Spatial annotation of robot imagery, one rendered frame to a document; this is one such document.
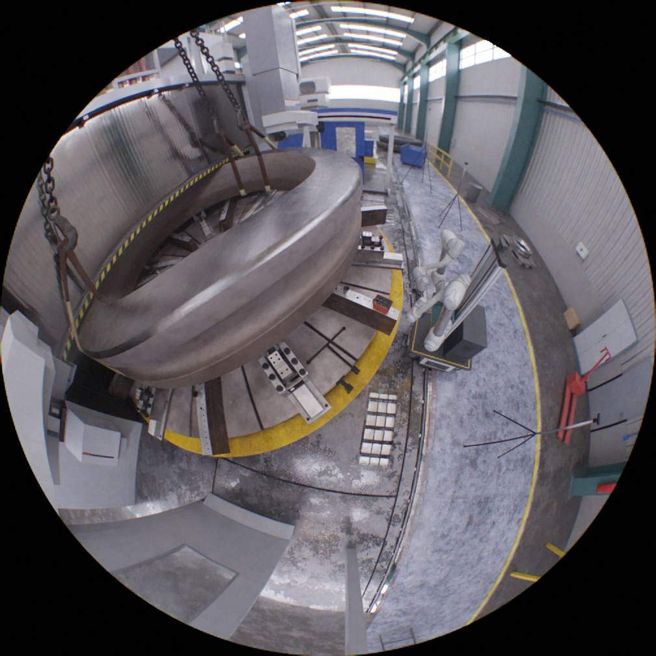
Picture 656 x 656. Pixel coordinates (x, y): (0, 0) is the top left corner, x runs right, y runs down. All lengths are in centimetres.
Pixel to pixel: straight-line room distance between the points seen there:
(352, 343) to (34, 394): 288
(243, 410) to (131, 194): 356
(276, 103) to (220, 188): 248
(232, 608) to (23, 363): 186
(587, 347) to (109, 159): 959
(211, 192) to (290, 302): 438
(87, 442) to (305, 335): 354
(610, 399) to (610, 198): 490
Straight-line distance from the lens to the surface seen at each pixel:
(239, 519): 303
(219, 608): 194
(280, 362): 183
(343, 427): 249
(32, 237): 336
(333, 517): 278
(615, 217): 744
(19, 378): 147
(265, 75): 558
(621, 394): 655
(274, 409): 231
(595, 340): 634
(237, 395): 252
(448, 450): 290
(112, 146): 390
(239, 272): 121
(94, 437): 351
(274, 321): 168
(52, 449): 278
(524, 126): 1026
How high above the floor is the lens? 249
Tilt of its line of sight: 61 degrees down
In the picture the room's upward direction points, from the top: 7 degrees counter-clockwise
